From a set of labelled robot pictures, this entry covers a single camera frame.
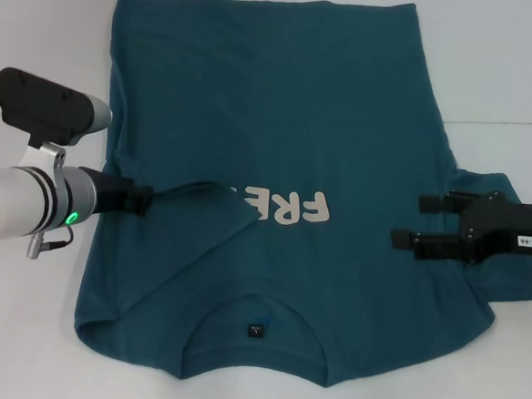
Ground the left gripper cable with plug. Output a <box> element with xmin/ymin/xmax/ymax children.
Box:
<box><xmin>24</xmin><ymin>222</ymin><xmax>75</xmax><ymax>262</ymax></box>

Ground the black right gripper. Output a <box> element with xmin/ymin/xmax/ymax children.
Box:
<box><xmin>389</xmin><ymin>183</ymin><xmax>532</xmax><ymax>270</ymax></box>

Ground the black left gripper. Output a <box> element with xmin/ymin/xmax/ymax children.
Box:
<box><xmin>75</xmin><ymin>166</ymin><xmax>155</xmax><ymax>220</ymax></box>

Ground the teal t-shirt with FREE print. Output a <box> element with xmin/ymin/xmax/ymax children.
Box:
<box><xmin>68</xmin><ymin>0</ymin><xmax>532</xmax><ymax>399</ymax></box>

